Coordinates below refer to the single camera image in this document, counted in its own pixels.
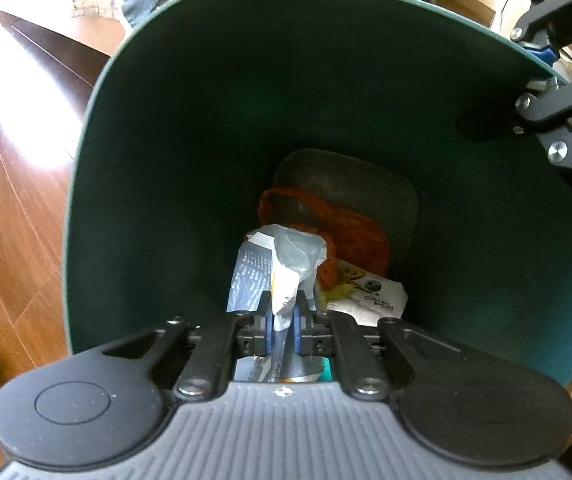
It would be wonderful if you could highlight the orange mesh net bag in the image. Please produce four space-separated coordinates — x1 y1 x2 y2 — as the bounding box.
257 188 391 288

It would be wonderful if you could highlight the blue grey foil packet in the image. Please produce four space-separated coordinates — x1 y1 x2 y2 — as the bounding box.
226 232 278 313

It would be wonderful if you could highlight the dark green trash bin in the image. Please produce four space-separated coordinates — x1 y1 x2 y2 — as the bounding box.
62 0 572 395

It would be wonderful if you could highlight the grey white wrapper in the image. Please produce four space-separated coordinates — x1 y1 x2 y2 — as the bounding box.
246 224 329 332

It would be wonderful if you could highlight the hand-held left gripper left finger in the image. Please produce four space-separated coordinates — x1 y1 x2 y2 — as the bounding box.
100 290 276 402

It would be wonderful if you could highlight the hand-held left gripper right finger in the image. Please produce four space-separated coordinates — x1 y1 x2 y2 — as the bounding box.
292 290 463 402

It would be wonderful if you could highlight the white yellow printed packet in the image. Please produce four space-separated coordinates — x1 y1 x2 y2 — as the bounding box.
315 259 409 328

